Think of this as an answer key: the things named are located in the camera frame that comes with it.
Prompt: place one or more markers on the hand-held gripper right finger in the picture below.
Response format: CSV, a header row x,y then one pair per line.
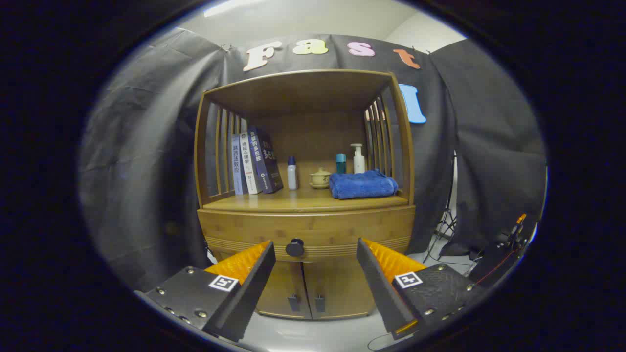
x,y
379,288

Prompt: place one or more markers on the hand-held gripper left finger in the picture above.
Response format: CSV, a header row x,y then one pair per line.
x,y
249,293

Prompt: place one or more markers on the wooden cabinet door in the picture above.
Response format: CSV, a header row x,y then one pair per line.
x,y
286,283
342,288

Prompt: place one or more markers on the wooden countertop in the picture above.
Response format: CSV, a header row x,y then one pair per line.
x,y
303,200

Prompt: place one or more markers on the wooden bamboo cabinet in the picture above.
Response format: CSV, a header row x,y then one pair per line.
x,y
303,93

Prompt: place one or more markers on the black tripod stand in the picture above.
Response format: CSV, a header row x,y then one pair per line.
x,y
446,216

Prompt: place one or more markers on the blue folded towel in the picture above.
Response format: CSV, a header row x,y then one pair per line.
x,y
362,186

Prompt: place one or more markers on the beige lidded teacup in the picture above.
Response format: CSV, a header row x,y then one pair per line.
x,y
321,179

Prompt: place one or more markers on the white bottle with blue cap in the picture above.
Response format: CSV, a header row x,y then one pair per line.
x,y
292,176

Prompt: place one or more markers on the white pump bottle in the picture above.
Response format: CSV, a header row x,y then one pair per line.
x,y
359,164

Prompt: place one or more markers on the white book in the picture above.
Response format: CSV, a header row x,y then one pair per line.
x,y
248,166

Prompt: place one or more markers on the light blue book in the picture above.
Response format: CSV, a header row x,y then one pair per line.
x,y
237,166

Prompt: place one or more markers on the dark blue book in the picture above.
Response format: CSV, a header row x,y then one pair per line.
x,y
266,166

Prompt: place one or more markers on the teal bottle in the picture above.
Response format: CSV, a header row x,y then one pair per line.
x,y
341,164

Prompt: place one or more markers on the black backdrop cloth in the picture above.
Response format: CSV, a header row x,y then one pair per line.
x,y
146,171

